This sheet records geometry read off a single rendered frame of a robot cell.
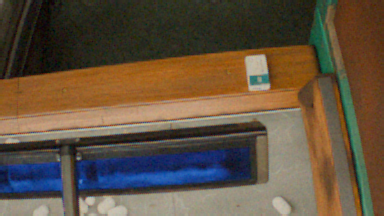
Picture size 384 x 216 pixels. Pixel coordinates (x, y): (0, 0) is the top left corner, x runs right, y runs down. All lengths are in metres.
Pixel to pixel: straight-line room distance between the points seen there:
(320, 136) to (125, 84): 0.37
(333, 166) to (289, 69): 0.25
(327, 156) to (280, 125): 0.17
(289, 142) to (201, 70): 0.20
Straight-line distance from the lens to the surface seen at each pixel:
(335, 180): 1.02
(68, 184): 0.74
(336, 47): 1.12
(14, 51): 1.84
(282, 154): 1.16
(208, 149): 0.76
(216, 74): 1.20
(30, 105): 1.22
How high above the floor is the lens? 1.80
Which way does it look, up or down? 61 degrees down
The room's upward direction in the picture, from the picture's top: 5 degrees clockwise
